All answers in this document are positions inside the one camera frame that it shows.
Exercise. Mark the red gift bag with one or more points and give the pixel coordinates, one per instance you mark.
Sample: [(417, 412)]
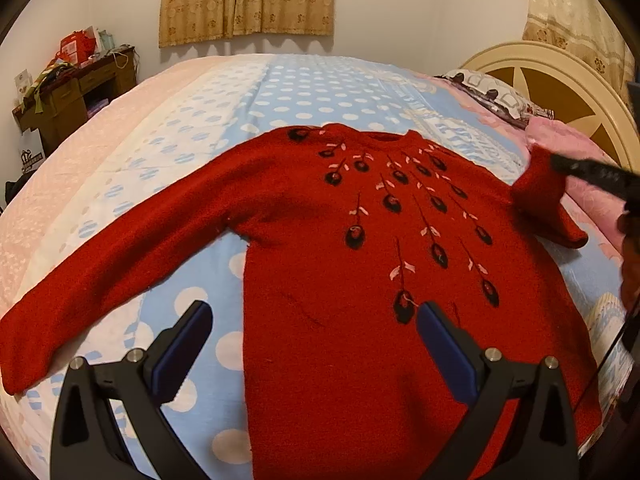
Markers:
[(77, 48)]

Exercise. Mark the blue polka dot bed blanket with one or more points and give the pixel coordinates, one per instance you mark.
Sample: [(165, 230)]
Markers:
[(177, 122)]

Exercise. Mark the beige patterned curtain right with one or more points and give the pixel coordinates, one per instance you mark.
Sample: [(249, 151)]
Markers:
[(584, 29)]

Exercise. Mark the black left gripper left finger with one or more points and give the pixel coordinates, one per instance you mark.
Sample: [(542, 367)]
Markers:
[(86, 441)]

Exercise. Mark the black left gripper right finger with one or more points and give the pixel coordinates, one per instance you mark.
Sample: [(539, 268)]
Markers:
[(541, 442)]

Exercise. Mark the person's right hand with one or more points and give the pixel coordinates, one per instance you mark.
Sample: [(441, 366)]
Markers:
[(630, 269)]

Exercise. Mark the white paper bag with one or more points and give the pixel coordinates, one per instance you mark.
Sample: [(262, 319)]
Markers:
[(31, 150)]

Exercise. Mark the red knitted embroidered sweater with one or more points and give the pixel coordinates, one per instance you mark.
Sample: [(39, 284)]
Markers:
[(348, 233)]

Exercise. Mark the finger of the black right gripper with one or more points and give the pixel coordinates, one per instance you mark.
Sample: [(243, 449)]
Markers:
[(614, 180)]

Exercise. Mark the black white patterned pillow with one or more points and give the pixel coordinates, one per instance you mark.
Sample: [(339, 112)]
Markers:
[(497, 96)]

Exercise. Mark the dark wooden desk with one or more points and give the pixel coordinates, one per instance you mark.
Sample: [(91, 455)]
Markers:
[(65, 101)]

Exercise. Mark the cream wooden headboard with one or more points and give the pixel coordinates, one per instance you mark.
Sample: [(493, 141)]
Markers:
[(579, 96)]

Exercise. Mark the pink quilt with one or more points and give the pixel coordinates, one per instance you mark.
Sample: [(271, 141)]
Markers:
[(602, 208)]

